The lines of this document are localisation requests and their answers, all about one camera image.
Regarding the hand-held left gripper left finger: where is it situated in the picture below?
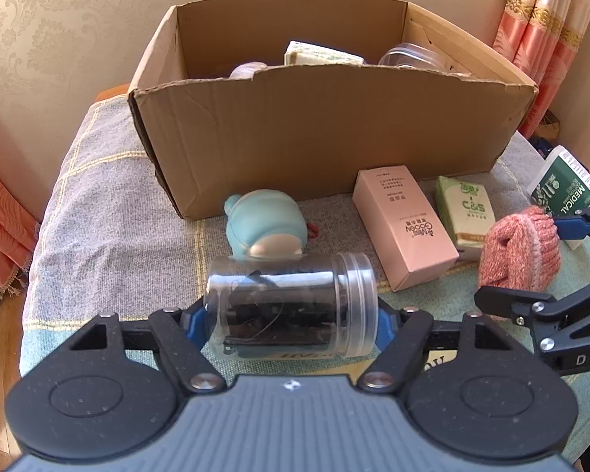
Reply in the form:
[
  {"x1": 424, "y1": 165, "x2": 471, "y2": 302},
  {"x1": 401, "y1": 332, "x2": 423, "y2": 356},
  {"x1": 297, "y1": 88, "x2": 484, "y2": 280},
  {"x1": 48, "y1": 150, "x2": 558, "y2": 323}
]
[{"x1": 73, "y1": 299, "x2": 228, "y2": 395}]

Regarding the clear plastic container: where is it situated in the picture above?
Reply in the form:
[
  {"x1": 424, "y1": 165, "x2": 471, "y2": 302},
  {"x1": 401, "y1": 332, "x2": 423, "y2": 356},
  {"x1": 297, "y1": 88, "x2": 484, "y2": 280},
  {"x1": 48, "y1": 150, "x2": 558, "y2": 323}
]
[{"x1": 378, "y1": 43, "x2": 448, "y2": 72}]

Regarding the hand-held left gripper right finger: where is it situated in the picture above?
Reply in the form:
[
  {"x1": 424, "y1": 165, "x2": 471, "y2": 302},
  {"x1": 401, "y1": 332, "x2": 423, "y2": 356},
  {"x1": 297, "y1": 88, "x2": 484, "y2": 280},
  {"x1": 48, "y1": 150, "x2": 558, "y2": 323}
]
[{"x1": 357, "y1": 299, "x2": 517, "y2": 395}]

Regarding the large cardboard box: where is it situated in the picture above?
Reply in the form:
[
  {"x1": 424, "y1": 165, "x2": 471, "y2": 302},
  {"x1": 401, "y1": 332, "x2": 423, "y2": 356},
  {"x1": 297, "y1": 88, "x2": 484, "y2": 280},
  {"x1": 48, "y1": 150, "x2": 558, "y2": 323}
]
[{"x1": 127, "y1": 0, "x2": 539, "y2": 221}]

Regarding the pink knit glove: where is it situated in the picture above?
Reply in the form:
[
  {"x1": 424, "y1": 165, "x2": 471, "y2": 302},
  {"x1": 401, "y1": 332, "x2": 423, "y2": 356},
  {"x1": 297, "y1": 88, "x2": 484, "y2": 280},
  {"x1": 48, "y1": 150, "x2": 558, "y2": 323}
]
[{"x1": 478, "y1": 205, "x2": 562, "y2": 320}]

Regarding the pink curtain with gold trim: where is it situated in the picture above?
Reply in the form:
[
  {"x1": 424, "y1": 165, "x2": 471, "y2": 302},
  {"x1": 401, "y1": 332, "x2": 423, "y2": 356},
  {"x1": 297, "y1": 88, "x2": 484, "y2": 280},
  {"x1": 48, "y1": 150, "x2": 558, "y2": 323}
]
[{"x1": 492, "y1": 0, "x2": 590, "y2": 143}]

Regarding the orange fringed curtain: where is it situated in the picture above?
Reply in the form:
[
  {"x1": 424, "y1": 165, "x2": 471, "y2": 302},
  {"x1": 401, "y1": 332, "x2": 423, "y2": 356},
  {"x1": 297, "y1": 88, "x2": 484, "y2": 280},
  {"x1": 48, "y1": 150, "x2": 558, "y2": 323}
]
[{"x1": 0, "y1": 157, "x2": 42, "y2": 298}]

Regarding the green and white medicine box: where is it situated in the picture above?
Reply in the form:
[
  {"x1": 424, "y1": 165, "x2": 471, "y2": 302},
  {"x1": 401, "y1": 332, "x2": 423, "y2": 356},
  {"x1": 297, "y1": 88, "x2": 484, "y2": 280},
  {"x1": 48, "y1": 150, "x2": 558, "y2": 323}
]
[{"x1": 527, "y1": 145, "x2": 590, "y2": 219}]

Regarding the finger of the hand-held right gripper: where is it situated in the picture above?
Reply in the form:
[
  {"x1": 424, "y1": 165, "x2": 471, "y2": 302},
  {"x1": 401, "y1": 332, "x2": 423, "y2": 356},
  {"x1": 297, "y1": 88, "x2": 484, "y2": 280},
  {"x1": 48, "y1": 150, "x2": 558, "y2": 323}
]
[
  {"x1": 473, "y1": 268, "x2": 590, "y2": 355},
  {"x1": 553, "y1": 197, "x2": 590, "y2": 251}
]

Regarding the grey checked table cloth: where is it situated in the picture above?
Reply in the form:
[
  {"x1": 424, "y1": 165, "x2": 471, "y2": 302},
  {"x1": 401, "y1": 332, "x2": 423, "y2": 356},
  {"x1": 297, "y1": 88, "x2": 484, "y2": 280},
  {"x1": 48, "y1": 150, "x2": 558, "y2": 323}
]
[{"x1": 20, "y1": 101, "x2": 590, "y2": 404}]

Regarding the blue round toy figure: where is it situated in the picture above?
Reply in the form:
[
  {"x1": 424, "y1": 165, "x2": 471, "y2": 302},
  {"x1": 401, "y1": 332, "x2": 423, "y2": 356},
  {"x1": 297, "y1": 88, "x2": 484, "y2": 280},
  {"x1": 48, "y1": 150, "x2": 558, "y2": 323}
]
[{"x1": 225, "y1": 189, "x2": 320, "y2": 261}]

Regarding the pink cardboard box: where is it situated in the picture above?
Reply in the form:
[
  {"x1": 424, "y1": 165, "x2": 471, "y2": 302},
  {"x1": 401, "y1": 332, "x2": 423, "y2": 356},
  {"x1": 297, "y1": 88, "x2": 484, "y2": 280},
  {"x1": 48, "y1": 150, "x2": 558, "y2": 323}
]
[{"x1": 351, "y1": 166, "x2": 460, "y2": 292}]

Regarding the wooden desktop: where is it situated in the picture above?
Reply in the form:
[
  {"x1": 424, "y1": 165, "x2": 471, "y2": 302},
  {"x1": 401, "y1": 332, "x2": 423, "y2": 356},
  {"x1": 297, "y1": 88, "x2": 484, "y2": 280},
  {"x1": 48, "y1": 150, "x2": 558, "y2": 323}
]
[{"x1": 98, "y1": 83, "x2": 131, "y2": 102}]

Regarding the clear plastic jar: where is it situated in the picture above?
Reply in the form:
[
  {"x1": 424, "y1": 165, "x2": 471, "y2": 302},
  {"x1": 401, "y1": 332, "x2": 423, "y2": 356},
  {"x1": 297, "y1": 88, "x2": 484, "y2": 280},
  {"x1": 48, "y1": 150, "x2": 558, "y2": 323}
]
[{"x1": 205, "y1": 252, "x2": 379, "y2": 359}]

